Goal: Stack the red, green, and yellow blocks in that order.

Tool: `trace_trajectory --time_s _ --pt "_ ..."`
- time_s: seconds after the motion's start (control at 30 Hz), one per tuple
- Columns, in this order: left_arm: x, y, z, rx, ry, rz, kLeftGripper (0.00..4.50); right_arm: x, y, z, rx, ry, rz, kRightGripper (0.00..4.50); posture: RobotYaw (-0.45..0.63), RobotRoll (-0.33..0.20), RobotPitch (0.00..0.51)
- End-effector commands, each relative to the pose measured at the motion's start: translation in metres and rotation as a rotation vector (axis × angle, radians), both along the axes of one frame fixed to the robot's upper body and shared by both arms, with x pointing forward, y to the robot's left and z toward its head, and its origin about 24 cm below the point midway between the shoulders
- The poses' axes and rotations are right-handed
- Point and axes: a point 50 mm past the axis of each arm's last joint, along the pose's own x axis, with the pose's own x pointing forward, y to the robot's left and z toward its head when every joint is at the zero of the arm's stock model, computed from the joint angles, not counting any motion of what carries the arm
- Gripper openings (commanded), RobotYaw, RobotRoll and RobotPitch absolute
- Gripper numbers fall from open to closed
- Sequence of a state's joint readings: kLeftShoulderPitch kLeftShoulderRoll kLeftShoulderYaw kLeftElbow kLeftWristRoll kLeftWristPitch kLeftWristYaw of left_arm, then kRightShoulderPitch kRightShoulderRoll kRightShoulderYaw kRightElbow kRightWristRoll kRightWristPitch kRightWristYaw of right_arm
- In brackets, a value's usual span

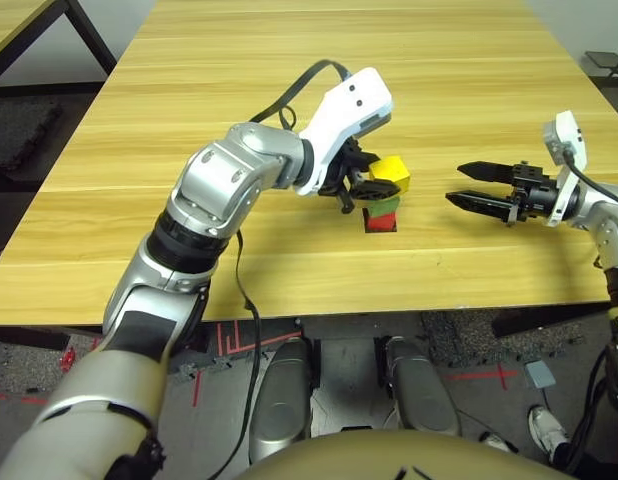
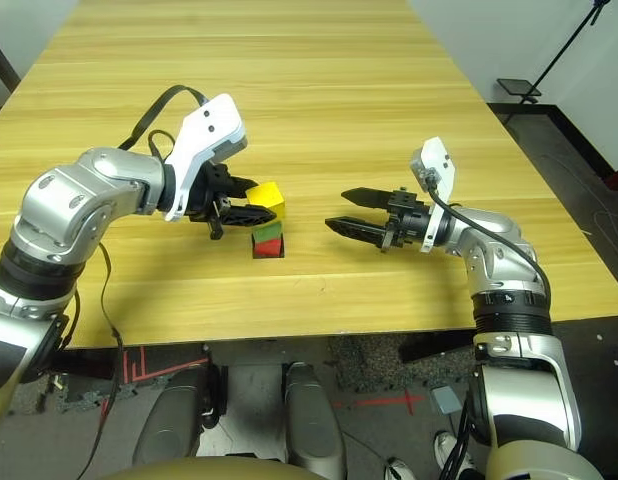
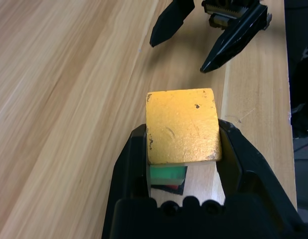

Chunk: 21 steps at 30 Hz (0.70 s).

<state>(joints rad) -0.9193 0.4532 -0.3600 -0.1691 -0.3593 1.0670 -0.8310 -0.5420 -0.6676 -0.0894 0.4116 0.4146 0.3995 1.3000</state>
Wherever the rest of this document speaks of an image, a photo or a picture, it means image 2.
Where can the grey square floor pad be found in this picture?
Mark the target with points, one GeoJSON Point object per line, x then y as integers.
{"type": "Point", "coordinates": [446, 400]}

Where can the black stand tray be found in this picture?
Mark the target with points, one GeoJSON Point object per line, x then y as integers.
{"type": "Point", "coordinates": [518, 86]}

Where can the olive robot torso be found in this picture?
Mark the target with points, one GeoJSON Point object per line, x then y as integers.
{"type": "Point", "coordinates": [214, 472]}

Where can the black table leg foot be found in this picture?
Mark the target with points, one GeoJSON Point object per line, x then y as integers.
{"type": "Point", "coordinates": [429, 347]}

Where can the green cube block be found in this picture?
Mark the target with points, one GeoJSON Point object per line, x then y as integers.
{"type": "Point", "coordinates": [269, 231]}

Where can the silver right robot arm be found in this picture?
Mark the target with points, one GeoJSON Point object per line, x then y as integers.
{"type": "Point", "coordinates": [524, 375]}

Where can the black floor stand pole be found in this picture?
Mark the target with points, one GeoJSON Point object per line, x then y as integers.
{"type": "Point", "coordinates": [569, 41]}

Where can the black slanted bar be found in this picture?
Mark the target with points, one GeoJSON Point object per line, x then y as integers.
{"type": "Point", "coordinates": [1, 65]}

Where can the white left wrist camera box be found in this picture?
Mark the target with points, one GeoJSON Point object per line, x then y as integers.
{"type": "Point", "coordinates": [209, 130]}

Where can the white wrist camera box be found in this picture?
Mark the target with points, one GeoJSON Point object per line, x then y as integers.
{"type": "Point", "coordinates": [436, 160]}
{"type": "Point", "coordinates": [209, 130]}

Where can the grey right robot leg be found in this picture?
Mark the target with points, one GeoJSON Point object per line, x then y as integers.
{"type": "Point", "coordinates": [309, 420]}

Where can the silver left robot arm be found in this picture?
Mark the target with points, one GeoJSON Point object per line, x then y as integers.
{"type": "Point", "coordinates": [69, 200]}

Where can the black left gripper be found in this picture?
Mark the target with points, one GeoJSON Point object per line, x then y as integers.
{"type": "Point", "coordinates": [209, 200]}

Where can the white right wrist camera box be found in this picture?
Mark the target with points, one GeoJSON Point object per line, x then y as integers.
{"type": "Point", "coordinates": [436, 160]}

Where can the grey robot leg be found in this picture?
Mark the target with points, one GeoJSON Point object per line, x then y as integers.
{"type": "Point", "coordinates": [309, 420]}
{"type": "Point", "coordinates": [174, 420]}

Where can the white bystander shoe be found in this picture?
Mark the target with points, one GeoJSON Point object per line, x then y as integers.
{"type": "Point", "coordinates": [449, 447]}
{"type": "Point", "coordinates": [399, 471]}

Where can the grey left robot leg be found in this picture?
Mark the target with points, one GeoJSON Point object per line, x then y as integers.
{"type": "Point", "coordinates": [174, 420]}

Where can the yellow cube block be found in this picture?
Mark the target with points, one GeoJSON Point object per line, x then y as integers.
{"type": "Point", "coordinates": [266, 197]}

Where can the white robot pelvis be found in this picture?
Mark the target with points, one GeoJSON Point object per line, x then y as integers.
{"type": "Point", "coordinates": [254, 400]}

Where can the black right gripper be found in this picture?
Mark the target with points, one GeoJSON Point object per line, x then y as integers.
{"type": "Point", "coordinates": [409, 220]}

